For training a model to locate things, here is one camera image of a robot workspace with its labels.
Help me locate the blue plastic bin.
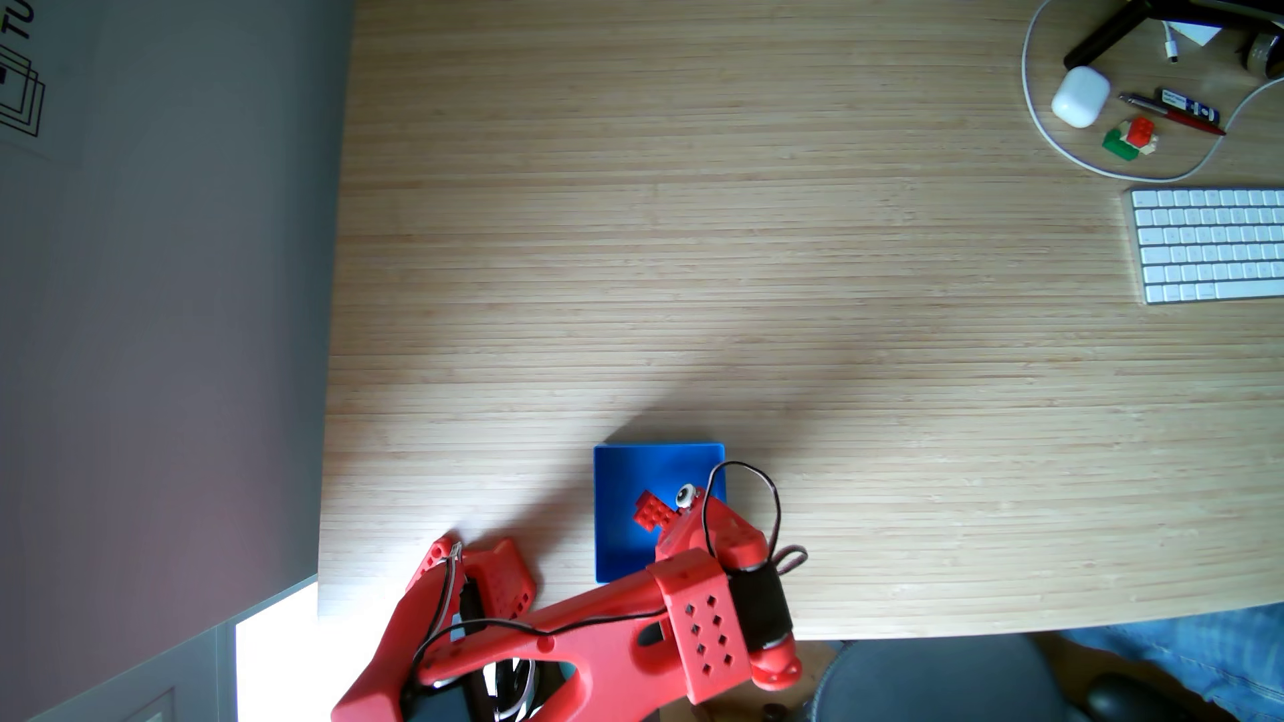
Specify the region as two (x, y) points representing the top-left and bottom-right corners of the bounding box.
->
(592, 442), (728, 585)

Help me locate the black office chair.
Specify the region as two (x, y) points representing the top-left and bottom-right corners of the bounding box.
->
(807, 632), (1210, 722)

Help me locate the blue denim garment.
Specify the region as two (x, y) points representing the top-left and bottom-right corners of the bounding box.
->
(1061, 600), (1284, 722)

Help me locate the white keyboard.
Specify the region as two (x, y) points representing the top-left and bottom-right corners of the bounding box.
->
(1128, 187), (1284, 306)

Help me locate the white earbud case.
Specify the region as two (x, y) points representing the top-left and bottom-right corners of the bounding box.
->
(1050, 65), (1113, 130)

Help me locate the red black pen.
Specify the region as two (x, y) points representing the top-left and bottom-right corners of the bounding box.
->
(1117, 92), (1228, 138)

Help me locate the black white usb stick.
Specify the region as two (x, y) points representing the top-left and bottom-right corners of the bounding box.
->
(1160, 87), (1223, 126)

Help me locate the white charger plug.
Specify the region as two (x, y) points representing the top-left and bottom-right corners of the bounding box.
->
(1162, 20), (1225, 64)

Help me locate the dark tape roll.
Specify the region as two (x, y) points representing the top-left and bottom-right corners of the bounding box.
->
(1244, 30), (1284, 82)

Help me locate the black white servo cable loop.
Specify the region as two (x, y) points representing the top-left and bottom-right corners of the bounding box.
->
(699, 460), (810, 581)

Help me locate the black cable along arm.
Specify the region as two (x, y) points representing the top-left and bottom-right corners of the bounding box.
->
(405, 541), (671, 719)

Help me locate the white window frame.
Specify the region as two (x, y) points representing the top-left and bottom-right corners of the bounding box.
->
(25, 574), (337, 722)

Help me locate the long white cable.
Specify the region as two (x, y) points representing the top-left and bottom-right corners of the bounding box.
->
(1020, 0), (1284, 185)

